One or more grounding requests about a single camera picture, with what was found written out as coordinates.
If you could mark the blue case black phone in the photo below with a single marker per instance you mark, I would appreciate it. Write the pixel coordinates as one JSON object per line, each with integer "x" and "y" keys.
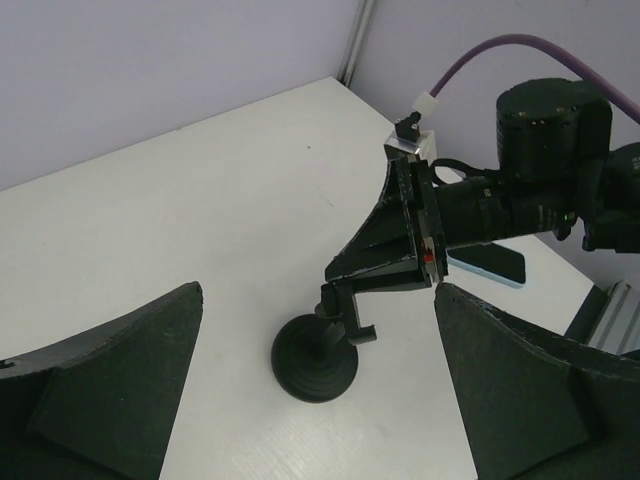
{"x": 491, "y": 261}

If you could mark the right aluminium frame post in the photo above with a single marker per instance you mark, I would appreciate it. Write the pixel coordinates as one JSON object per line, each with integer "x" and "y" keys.
{"x": 363, "y": 18}

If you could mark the aluminium rail right side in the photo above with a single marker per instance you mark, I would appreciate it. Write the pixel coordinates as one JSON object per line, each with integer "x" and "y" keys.
{"x": 609, "y": 321}

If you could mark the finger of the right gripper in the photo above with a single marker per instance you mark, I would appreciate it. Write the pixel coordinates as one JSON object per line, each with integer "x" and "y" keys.
{"x": 376, "y": 272}
{"x": 385, "y": 234}

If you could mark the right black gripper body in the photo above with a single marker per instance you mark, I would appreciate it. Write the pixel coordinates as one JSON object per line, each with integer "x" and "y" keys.
{"x": 426, "y": 238}

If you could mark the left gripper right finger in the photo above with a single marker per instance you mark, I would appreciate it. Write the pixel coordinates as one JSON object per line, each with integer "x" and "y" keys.
{"x": 535, "y": 404}

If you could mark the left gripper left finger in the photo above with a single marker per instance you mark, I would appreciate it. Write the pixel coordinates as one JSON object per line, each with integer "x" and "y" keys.
{"x": 101, "y": 404}

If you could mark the black phone stand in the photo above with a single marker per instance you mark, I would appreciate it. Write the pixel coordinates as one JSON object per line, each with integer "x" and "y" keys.
{"x": 314, "y": 357}

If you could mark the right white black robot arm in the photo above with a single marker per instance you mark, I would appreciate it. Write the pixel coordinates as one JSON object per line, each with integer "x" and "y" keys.
{"x": 556, "y": 169}

